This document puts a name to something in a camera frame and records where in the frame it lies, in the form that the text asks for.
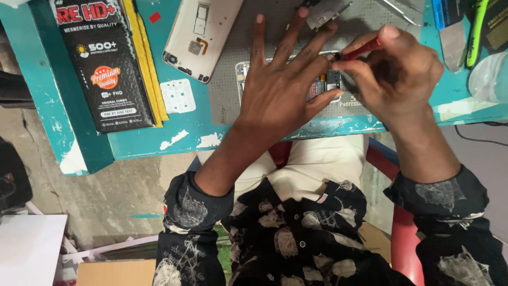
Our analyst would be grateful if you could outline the black bubble display packet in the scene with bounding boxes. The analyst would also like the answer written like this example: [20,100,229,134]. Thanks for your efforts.
[50,0,156,134]

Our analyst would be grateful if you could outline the silver metal phone plate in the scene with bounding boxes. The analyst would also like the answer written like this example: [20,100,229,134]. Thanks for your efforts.
[298,0,354,31]

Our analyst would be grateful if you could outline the black cable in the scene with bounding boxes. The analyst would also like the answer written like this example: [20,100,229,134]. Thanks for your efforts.
[454,120,508,147]

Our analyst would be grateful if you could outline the white board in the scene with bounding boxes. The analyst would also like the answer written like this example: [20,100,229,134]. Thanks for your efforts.
[0,214,69,286]

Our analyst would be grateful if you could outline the red precision screwdriver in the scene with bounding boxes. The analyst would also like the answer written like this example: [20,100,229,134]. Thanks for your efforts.
[335,38,382,62]

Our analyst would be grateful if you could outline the black packet with gold print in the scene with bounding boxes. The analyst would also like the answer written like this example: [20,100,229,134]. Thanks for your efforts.
[479,0,508,55]

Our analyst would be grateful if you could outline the black patterned shirt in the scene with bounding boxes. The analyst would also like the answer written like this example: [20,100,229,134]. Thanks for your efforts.
[152,164,508,286]

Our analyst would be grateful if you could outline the yellow padded packets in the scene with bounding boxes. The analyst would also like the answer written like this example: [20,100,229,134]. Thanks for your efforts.
[122,0,170,128]

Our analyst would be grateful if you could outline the person's right hand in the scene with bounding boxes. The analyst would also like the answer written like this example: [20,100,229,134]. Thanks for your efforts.
[332,25,445,130]

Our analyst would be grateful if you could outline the white perforated adhesive sheet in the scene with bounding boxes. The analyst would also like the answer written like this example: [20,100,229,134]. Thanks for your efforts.
[160,78,197,115]

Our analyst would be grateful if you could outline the cream trousers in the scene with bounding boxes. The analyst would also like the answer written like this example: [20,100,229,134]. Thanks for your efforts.
[196,134,370,202]

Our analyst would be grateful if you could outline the smartphone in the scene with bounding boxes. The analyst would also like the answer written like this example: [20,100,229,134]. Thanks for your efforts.
[235,50,344,106]

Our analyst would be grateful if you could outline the clear plastic bottle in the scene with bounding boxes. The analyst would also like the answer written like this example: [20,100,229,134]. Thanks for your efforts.
[468,51,508,105]

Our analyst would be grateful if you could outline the person's left hand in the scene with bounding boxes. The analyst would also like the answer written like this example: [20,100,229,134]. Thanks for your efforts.
[237,7,344,135]

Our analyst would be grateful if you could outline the red plastic chair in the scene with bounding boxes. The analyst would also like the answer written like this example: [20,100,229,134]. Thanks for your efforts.
[268,137,426,286]

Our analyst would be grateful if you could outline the metal tweezers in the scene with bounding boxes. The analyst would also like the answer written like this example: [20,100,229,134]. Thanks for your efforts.
[375,0,422,27]

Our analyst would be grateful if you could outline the white plastic strips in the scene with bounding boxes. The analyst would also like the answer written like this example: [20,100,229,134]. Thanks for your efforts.
[25,200,160,263]

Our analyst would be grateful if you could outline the grey repair mat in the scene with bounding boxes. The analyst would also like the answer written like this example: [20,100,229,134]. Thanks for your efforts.
[208,0,428,126]

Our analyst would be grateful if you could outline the white phone back cover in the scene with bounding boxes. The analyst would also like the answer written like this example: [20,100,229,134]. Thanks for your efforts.
[162,0,244,84]

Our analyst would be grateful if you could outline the black bag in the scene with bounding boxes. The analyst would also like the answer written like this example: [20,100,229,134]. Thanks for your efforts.
[0,136,33,217]

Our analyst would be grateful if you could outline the blue-handled metal pry tool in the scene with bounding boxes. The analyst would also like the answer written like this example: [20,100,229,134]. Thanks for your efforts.
[432,0,468,74]

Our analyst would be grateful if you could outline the neon green pen tool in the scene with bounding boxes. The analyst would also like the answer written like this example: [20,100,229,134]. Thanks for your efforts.
[465,0,490,68]

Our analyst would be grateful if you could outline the brown cardboard box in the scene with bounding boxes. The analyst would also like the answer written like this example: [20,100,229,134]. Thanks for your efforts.
[76,259,158,286]

